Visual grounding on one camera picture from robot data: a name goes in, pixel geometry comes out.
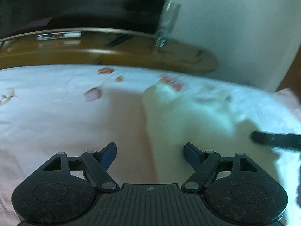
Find black lamp cable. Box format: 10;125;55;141
183;48;208;64

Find silver set-top box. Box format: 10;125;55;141
37;31;82;41

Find white knit sweater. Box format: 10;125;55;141
142;84;281;184

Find floral white bed sheet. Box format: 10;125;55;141
1;65;300;225

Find large curved black television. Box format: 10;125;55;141
1;0;166;38

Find glass table lamp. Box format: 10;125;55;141
155;1;181;49

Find wooden TV stand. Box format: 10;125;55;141
1;28;219;74

